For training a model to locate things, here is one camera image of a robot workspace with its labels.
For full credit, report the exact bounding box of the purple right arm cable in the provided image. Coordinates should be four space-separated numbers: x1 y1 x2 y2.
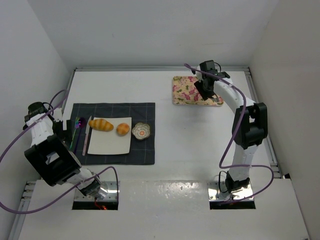
183 62 275 205

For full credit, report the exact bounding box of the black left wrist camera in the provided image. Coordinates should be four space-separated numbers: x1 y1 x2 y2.
24 101 48 123

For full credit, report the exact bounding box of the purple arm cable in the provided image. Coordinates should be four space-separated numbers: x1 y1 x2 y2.
183 62 275 205
0 89 120 215

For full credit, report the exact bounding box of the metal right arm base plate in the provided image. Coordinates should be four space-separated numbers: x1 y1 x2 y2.
207 180 253 202

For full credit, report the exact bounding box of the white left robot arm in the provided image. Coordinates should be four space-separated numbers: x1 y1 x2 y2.
23 101 101 197

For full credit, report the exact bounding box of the iridescent purple spoon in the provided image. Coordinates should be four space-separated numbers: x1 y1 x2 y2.
73 117 87 154

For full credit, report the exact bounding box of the dark blue checked placemat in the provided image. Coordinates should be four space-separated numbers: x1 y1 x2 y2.
67 102 156 165

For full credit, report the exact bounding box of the aluminium frame rail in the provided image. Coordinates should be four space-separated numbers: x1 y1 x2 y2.
73 65 251 75

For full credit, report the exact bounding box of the pink handled knife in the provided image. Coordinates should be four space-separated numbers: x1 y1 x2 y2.
82 116 92 156

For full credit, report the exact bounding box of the small round bun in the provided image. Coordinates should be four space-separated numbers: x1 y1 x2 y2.
116 123 131 136

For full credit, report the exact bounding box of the long striped bread roll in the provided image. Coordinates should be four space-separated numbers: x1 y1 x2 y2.
88 118 114 132

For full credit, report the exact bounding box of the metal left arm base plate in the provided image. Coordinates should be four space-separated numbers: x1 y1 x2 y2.
73 181 120 202

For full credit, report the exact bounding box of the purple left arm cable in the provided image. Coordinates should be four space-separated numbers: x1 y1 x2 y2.
0 89 120 215

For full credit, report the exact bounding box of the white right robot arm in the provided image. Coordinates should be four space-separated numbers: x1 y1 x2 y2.
191 60 268 193

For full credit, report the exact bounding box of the floral rectangular tray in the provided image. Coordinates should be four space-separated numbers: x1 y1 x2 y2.
172 76 224 107

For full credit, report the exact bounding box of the white square plate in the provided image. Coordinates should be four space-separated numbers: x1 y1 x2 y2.
87 117 132 155

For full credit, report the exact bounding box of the iridescent green fork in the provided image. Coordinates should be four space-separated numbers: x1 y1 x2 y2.
69 116 80 150

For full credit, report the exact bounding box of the black base cable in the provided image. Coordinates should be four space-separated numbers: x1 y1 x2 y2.
217 170 229 193

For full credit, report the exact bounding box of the small floral sauce dish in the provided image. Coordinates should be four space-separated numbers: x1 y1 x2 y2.
131 122 151 141

